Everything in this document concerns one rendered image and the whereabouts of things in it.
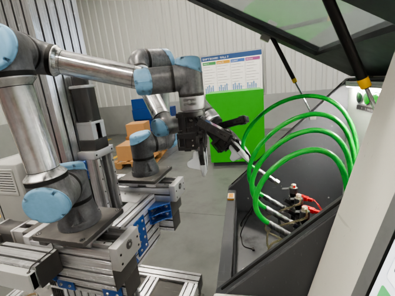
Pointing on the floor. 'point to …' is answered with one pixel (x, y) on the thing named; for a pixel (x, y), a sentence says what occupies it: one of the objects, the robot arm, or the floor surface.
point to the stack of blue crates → (139, 111)
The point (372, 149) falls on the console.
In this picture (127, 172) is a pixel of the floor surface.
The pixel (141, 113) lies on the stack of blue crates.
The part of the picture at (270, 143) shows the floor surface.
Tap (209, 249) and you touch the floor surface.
